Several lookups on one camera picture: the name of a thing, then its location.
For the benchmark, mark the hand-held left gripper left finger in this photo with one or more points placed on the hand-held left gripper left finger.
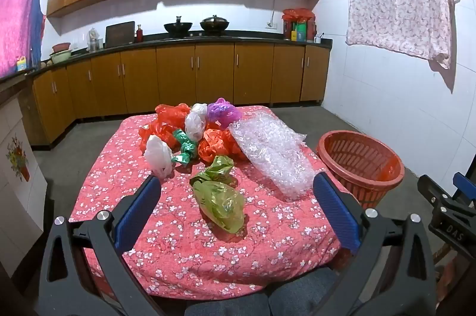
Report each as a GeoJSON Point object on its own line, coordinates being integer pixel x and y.
{"type": "Point", "coordinates": [135, 212]}

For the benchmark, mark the person's left leg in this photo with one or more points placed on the person's left leg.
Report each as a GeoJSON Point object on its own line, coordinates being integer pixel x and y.
{"type": "Point", "coordinates": [227, 305]}

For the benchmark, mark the red floral tablecloth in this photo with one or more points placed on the red floral tablecloth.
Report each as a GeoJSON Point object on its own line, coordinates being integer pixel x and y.
{"type": "Point", "coordinates": [260, 238]}

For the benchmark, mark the person's leg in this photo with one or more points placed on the person's leg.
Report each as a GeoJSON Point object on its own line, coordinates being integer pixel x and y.
{"type": "Point", "coordinates": [301, 293]}
{"type": "Point", "coordinates": [227, 305]}

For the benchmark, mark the purple plastic bag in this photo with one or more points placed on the purple plastic bag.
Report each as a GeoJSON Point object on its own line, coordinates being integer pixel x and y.
{"type": "Point", "coordinates": [223, 111]}

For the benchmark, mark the dark green shiny bag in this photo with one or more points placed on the dark green shiny bag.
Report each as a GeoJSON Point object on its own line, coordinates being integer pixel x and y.
{"type": "Point", "coordinates": [184, 147]}

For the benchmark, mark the yellow bottle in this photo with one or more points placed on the yellow bottle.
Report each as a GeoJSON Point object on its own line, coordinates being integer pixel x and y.
{"type": "Point", "coordinates": [21, 64]}

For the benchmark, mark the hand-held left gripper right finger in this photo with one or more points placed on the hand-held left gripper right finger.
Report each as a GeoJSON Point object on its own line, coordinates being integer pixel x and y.
{"type": "Point", "coordinates": [338, 212]}

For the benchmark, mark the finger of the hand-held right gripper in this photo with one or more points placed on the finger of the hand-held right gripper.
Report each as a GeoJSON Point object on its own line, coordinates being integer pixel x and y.
{"type": "Point", "coordinates": [438, 199]}
{"type": "Point", "coordinates": [466, 186]}

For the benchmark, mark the black wok with lid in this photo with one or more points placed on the black wok with lid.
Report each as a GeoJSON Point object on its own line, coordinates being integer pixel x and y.
{"type": "Point", "coordinates": [214, 24]}

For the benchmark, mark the light green plastic bag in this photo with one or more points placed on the light green plastic bag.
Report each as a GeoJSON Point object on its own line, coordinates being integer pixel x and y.
{"type": "Point", "coordinates": [219, 204]}

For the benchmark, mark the red plastic slotted basket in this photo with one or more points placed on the red plastic slotted basket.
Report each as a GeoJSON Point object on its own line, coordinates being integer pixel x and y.
{"type": "Point", "coordinates": [357, 167]}

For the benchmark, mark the red bag with goods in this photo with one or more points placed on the red bag with goods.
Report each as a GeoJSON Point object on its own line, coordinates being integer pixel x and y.
{"type": "Point", "coordinates": [297, 15]}

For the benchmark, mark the pink and blue hanging cloth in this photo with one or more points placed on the pink and blue hanging cloth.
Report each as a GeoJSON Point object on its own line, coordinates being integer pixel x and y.
{"type": "Point", "coordinates": [18, 15]}

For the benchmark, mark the pink basin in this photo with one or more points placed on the pink basin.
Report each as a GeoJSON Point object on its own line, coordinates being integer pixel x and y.
{"type": "Point", "coordinates": [61, 47]}

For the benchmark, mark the person's right leg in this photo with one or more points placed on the person's right leg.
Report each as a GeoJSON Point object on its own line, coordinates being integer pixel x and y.
{"type": "Point", "coordinates": [301, 293]}

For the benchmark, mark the white panel with flower picture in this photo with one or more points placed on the white panel with flower picture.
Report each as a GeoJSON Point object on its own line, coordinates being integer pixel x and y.
{"type": "Point", "coordinates": [15, 189]}

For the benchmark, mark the clear bubble wrap sheet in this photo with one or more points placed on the clear bubble wrap sheet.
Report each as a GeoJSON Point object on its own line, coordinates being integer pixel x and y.
{"type": "Point", "coordinates": [271, 152]}

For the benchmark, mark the red bottle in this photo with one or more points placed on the red bottle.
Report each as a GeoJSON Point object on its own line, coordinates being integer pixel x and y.
{"type": "Point", "coordinates": [140, 35]}

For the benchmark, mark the white plastic bag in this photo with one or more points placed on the white plastic bag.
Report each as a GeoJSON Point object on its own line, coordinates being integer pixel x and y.
{"type": "Point", "coordinates": [195, 121]}
{"type": "Point", "coordinates": [158, 152]}

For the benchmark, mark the wooden base cabinet row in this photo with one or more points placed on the wooden base cabinet row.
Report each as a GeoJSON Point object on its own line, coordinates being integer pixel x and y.
{"type": "Point", "coordinates": [208, 78]}

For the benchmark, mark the glass jar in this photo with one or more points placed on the glass jar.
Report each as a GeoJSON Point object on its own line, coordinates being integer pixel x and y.
{"type": "Point", "coordinates": [93, 41]}

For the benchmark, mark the black kitchen countertop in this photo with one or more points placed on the black kitchen countertop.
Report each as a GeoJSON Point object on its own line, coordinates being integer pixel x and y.
{"type": "Point", "coordinates": [156, 39]}

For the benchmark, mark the green printed plastic bag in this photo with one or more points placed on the green printed plastic bag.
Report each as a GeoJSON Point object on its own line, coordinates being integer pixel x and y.
{"type": "Point", "coordinates": [219, 167]}

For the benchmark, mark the white wall socket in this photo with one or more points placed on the white wall socket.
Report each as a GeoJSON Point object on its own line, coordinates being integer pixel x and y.
{"type": "Point", "coordinates": [271, 25]}

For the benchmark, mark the green box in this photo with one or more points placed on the green box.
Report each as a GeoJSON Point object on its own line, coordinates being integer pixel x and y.
{"type": "Point", "coordinates": [299, 31]}

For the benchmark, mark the dark cutting board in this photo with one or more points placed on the dark cutting board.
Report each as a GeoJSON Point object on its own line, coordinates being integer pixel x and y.
{"type": "Point", "coordinates": [119, 33]}

